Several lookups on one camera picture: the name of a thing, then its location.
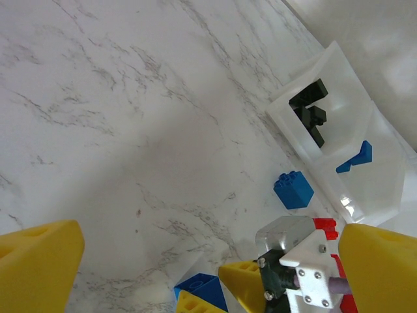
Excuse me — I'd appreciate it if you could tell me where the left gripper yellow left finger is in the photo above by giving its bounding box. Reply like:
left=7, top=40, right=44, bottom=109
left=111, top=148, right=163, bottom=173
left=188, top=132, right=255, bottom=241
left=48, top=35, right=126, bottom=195
left=0, top=220, right=85, bottom=313

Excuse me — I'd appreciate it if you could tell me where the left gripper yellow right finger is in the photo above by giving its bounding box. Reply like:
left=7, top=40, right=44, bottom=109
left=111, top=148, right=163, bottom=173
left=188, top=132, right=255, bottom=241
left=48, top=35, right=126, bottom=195
left=338, top=223, right=417, bottom=313

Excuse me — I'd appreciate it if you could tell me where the blue lego brick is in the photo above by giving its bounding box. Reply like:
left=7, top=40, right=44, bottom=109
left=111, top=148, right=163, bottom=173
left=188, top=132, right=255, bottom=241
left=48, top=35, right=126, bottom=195
left=335, top=140, right=373, bottom=175
left=173, top=273, right=229, bottom=312
left=272, top=171, right=315, bottom=210

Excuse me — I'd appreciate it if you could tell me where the black lego brick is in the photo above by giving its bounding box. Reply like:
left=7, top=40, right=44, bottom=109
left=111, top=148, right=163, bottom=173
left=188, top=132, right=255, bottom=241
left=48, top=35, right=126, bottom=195
left=295, top=104, right=327, bottom=128
left=306, top=125, right=326, bottom=148
left=288, top=78, right=328, bottom=108

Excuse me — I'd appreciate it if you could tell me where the translucent bin with blue legos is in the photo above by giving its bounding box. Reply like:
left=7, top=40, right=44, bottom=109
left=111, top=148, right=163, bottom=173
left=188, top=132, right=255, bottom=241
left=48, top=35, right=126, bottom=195
left=306, top=100, right=408, bottom=222

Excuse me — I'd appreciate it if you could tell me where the translucent bin with black legos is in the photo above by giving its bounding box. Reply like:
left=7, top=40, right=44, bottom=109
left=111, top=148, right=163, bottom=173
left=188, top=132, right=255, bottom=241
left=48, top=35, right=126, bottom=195
left=265, top=40, right=374, bottom=160

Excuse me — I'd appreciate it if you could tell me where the red rectangular lego brick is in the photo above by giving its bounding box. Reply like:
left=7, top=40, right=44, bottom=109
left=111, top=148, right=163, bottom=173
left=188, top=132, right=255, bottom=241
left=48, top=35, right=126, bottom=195
left=330, top=253, right=358, bottom=313

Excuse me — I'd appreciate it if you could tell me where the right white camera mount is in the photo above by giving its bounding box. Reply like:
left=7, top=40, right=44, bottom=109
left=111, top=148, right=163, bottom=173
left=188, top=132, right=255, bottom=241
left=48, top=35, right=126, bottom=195
left=279, top=227, right=341, bottom=310

